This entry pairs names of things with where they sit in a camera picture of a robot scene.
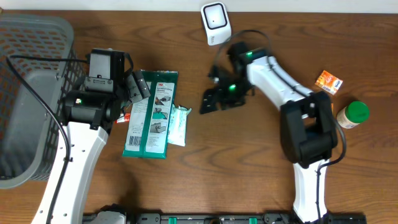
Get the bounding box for white barcode scanner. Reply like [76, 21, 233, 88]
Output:
[200, 1, 232, 46]

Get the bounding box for white mint wipes pack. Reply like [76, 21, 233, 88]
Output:
[167, 105, 192, 147]

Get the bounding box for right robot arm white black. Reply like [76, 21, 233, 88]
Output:
[200, 43, 339, 223]

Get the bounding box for green lid jar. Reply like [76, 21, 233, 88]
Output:
[336, 101, 370, 129]

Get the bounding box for red snack stick packet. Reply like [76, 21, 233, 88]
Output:
[115, 113, 131, 123]

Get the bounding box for green white gloves package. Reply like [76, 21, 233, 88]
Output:
[123, 70, 178, 159]

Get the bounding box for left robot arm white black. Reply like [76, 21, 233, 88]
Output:
[33, 70, 150, 223]

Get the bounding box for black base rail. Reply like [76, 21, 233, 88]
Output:
[82, 213, 368, 224]

